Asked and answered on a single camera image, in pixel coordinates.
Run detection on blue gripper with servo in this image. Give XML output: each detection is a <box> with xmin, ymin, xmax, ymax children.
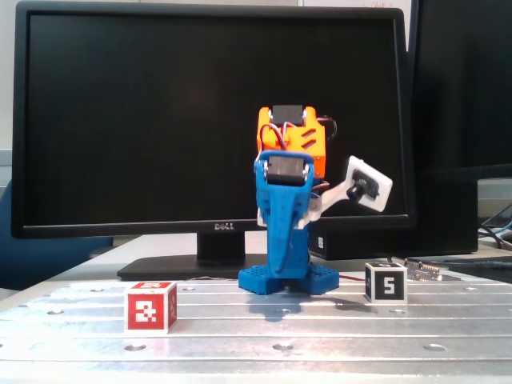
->
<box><xmin>252</xmin><ymin>150</ymin><xmax>314</xmax><ymax>278</ymax></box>

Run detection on black cube with number five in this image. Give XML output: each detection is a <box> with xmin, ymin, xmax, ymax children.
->
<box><xmin>364</xmin><ymin>262</ymin><xmax>408</xmax><ymax>304</ymax></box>

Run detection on red cube with white pattern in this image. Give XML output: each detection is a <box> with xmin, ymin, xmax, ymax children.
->
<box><xmin>122</xmin><ymin>281</ymin><xmax>178</xmax><ymax>334</ymax></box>

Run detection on small bare circuit board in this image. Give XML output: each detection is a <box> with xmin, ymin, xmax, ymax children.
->
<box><xmin>402</xmin><ymin>258</ymin><xmax>443</xmax><ymax>282</ymax></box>

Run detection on black Dell monitor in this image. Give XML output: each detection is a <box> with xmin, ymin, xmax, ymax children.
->
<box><xmin>10</xmin><ymin>0</ymin><xmax>417</xmax><ymax>282</ymax></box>

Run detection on black monitor without logo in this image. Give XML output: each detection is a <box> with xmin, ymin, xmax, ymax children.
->
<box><xmin>406</xmin><ymin>0</ymin><xmax>512</xmax><ymax>181</ymax></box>

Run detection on aluminium slotted base plate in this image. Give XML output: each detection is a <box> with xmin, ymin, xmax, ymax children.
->
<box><xmin>0</xmin><ymin>279</ymin><xmax>512</xmax><ymax>384</ymax></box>

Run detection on blue network cables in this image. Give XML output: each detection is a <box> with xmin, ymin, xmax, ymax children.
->
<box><xmin>478</xmin><ymin>203</ymin><xmax>512</xmax><ymax>251</ymax></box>

